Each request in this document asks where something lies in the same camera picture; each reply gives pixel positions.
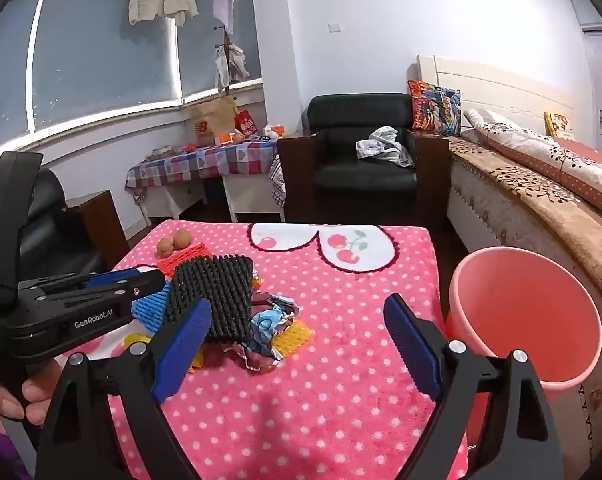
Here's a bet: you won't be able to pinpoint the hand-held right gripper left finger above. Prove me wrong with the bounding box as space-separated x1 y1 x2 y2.
35 299 213 480

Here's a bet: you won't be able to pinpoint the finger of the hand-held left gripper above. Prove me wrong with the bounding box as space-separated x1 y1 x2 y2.
87 268 144 290
18 269 168 317

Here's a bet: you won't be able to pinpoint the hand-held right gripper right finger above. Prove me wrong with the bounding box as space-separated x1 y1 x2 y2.
383 294 566 480

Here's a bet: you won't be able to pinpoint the blue foam net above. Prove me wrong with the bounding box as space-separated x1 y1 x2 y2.
131 280 174 333

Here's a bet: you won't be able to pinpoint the red foam net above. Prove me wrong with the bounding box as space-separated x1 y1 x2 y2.
157 241 209 278

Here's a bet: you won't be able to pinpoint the black foam net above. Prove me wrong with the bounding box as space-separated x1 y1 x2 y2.
165 254 256 345

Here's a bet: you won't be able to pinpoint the printed paper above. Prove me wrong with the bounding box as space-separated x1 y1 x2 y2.
238 305 302 373

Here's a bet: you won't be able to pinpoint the pink plastic bucket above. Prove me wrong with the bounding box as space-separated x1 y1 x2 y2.
446 246 602 461

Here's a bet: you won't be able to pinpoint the person's left hand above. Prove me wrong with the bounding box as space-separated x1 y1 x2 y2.
0 360 64 427

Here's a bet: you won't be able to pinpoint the dark wooden side table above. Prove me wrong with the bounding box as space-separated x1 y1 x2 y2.
66 190 131 271

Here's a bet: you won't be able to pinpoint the black leather chair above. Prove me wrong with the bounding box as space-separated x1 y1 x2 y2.
0 165 104 281

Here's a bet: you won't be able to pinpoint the pink polka dot blanket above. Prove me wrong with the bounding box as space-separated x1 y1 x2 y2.
108 219 469 480

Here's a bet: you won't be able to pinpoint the crumpled red-brown paper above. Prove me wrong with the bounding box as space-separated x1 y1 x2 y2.
253 287 298 318

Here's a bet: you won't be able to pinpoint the checked heart tablecloth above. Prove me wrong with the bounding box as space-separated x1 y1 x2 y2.
125 139 282 203

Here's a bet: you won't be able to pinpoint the bed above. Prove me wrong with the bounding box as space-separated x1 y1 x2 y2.
446 135 602 461

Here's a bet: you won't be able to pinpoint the patterned white cloth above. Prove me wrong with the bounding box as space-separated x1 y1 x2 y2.
270 152 287 208

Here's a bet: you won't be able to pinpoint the brown paper bag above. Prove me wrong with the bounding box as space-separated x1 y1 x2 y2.
186 96 239 147

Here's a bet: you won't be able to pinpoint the black leather armchair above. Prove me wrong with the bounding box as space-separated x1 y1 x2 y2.
278 92 452 231

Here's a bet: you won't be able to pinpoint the red paper bag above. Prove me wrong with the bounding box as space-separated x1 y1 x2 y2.
233 110 259 137

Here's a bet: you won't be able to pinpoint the grey white clothes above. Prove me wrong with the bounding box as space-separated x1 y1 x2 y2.
356 126 414 168

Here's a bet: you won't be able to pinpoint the brown leaf pattern blanket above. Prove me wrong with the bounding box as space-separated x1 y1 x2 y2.
448 135 602 321

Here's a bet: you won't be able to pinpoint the grey window blind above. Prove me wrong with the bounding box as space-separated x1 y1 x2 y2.
176 0 262 98
34 0 179 128

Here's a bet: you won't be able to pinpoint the white orange floral quilt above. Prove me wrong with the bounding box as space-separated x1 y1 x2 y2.
463 108 602 221

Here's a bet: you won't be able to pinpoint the colourful patterned cushion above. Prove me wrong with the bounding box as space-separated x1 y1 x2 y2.
407 79 462 137

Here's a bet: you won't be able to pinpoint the white clothes on rack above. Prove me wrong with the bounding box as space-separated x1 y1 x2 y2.
215 42 251 92

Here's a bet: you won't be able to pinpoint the wooden coat rack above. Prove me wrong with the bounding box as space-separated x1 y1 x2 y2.
213 25 252 98

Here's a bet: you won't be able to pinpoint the yellow floral pillow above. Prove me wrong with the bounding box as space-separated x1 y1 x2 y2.
543 111 576 142

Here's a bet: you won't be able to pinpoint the cream bed headboard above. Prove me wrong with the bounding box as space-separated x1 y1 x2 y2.
416 54 576 133

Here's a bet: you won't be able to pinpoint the hanging pink cloth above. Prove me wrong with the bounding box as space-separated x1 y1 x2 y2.
212 0 239 36

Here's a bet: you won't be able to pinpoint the white wardrobe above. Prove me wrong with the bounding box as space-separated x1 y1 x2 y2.
571 0 602 148

